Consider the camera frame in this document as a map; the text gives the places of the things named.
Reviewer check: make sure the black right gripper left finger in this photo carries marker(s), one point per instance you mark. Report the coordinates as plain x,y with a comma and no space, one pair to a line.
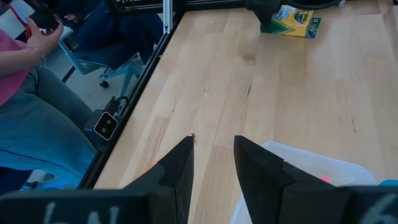
168,186

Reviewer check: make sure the light blue office chair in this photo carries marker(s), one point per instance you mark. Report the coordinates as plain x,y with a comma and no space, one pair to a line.
124,71

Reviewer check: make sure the pink eraser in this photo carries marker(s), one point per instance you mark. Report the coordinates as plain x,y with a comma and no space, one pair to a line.
325,180

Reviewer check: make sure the person's forearm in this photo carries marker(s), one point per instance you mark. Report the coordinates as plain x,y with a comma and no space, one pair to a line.
18,60

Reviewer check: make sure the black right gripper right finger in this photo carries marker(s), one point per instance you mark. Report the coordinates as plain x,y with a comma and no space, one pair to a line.
264,180

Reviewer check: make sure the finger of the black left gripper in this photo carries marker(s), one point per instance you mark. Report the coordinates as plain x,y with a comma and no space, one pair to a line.
256,7
272,7

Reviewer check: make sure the person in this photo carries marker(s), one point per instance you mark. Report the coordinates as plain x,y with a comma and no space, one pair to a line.
40,124
124,40

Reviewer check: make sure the silver aluminium extrusion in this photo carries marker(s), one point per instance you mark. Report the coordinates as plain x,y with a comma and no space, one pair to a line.
168,15

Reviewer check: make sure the clear pencil case teal lid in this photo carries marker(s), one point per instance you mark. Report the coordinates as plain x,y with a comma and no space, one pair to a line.
311,161

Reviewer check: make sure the person's hand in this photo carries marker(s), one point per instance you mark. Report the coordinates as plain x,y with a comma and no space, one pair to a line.
43,40

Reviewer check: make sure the yellow green crayon box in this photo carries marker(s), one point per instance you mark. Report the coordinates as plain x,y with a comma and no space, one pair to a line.
292,23

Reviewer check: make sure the table-level camera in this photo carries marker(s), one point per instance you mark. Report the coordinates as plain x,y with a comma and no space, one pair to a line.
105,126

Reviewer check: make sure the black phone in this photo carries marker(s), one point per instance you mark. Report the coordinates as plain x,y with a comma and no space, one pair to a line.
45,20

